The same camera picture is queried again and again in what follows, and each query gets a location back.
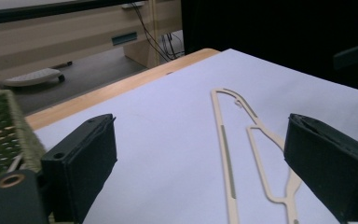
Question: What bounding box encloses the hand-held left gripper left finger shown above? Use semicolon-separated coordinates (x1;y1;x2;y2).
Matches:
40;113;118;224

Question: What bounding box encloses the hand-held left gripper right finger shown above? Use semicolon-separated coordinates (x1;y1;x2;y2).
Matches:
283;113;358;224

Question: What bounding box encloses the green woven basket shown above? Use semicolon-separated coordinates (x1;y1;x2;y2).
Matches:
0;90;47;189

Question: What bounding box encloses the beige clothes hanger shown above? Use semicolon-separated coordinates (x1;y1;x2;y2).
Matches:
211;88;303;224

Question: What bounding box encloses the black curtain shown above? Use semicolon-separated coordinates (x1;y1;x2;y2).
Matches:
181;0;358;94

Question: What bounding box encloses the grey oval pad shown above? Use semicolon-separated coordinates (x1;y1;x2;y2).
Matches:
0;67;66;89

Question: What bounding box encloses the light wooden desk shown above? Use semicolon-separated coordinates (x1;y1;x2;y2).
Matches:
0;0;183;94

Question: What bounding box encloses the black hanging cable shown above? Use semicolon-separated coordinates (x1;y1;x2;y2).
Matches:
131;2;172;63

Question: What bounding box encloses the bundle of black cables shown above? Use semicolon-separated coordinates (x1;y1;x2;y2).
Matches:
161;32;186;61

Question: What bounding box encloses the black horizontal frame bar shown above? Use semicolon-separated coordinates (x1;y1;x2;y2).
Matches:
0;0;145;26

